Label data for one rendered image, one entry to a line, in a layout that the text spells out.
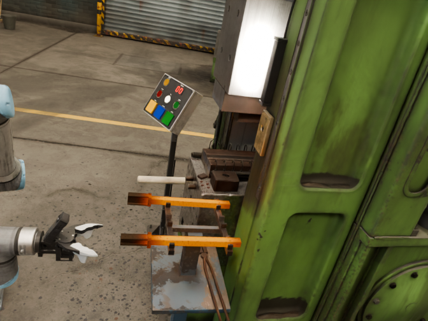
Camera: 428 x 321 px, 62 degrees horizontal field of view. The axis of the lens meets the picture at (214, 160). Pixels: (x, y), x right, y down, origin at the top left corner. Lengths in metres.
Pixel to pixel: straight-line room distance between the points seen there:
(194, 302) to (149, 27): 8.70
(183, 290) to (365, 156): 0.90
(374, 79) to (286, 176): 0.48
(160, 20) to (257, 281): 8.50
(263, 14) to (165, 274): 1.11
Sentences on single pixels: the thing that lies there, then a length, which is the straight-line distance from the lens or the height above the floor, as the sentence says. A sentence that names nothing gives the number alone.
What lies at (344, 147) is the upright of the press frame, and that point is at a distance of 1.52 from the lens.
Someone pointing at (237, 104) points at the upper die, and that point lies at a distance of 1.64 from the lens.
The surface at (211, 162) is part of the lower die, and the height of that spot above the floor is 0.99.
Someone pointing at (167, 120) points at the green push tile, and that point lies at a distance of 2.15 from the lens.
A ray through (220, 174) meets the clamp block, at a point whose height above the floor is 0.98.
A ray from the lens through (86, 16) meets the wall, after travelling 10.03.
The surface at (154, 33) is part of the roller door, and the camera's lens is 9.73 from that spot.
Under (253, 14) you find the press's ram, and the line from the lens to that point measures 1.51.
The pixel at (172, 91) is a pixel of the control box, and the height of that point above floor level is 1.14.
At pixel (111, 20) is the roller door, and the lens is 9.86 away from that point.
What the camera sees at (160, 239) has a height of 0.97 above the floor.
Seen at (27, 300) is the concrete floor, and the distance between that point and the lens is 2.43.
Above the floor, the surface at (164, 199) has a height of 0.97.
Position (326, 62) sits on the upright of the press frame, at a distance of 1.28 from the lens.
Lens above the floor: 1.80
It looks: 27 degrees down
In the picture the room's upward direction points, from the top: 11 degrees clockwise
